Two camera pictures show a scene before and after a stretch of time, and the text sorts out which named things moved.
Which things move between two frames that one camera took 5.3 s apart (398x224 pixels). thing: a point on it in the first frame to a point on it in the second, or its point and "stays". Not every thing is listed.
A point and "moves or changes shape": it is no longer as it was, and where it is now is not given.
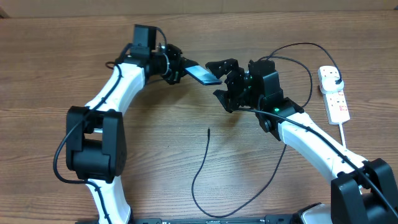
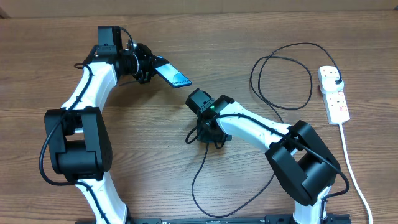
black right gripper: [238, 75] to [204, 137]
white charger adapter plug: [331, 84] stays
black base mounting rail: [272, 219] stays
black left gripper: [180, 62] to [151, 61]
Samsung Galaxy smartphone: [201, 73] moves or changes shape
